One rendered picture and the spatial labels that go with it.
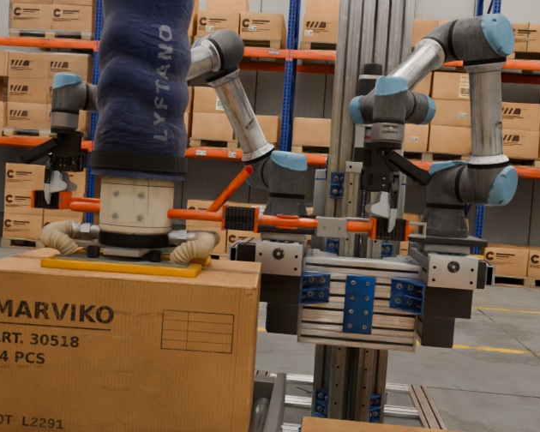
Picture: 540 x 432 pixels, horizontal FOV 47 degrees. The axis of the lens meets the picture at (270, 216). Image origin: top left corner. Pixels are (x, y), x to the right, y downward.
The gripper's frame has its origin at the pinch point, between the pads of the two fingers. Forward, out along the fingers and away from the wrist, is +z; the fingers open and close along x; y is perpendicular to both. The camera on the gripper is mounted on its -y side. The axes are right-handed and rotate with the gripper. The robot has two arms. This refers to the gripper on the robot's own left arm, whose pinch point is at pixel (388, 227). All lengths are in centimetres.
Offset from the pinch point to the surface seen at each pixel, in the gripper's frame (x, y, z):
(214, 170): -849, 133, -29
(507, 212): -814, -329, 6
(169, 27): 8, 54, -42
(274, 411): -1, 24, 47
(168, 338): 20, 48, 25
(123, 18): 10, 64, -42
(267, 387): -28, 26, 50
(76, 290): 20, 67, 16
